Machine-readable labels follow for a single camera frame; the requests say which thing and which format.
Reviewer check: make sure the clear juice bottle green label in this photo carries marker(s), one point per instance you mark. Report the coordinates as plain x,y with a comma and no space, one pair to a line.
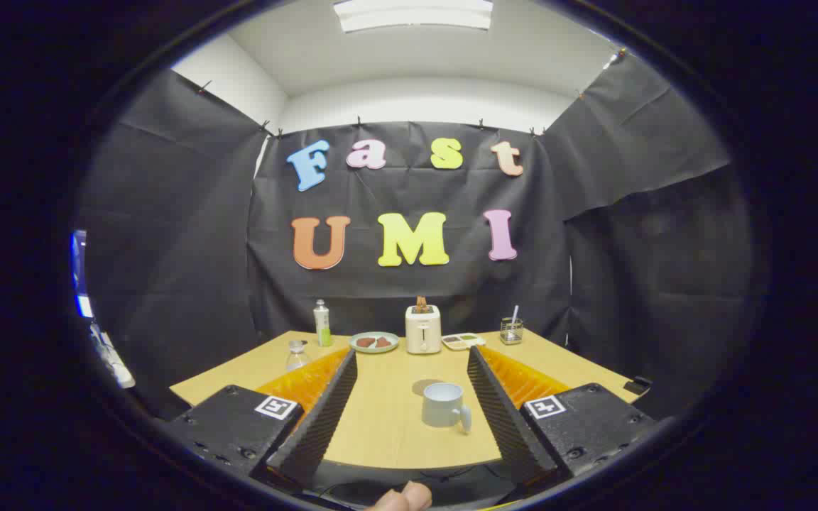
297,357

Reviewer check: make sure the white straw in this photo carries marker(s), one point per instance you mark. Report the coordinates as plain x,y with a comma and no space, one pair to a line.
515,312

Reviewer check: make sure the light grey cup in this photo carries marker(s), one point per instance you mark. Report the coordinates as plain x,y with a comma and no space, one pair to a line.
442,407

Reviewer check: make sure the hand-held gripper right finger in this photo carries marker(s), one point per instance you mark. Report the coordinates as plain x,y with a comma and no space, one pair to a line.
501,419

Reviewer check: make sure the wooden table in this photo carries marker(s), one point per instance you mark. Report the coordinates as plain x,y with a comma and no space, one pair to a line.
388,433

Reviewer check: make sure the white device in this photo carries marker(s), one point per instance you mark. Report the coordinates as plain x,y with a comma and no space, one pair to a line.
112,358

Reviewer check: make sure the blue lit screen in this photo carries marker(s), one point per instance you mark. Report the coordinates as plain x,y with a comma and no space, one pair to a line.
79,270

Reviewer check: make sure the green plate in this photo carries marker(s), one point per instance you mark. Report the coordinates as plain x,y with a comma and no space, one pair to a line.
373,349

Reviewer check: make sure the white toaster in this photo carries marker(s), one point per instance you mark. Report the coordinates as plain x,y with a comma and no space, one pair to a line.
423,335

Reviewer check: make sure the white divided tray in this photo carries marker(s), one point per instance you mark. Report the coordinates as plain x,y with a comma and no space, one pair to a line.
463,342

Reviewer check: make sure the black backdrop cloth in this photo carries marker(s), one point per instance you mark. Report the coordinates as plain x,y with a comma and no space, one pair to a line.
409,284

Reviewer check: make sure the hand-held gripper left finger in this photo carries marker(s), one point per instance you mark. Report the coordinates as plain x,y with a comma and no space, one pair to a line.
324,419

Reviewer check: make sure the toast slice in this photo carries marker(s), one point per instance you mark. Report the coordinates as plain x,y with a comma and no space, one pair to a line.
421,306

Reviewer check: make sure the small black clamp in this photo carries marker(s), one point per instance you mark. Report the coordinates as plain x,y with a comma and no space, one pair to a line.
637,387

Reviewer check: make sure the ceiling light panel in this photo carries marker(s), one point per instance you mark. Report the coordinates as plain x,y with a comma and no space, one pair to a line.
416,14

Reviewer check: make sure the slim white green bottle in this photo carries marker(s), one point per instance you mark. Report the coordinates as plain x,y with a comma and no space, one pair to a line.
322,325

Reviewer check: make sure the round brown coaster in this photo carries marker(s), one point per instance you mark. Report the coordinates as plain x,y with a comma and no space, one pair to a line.
419,387

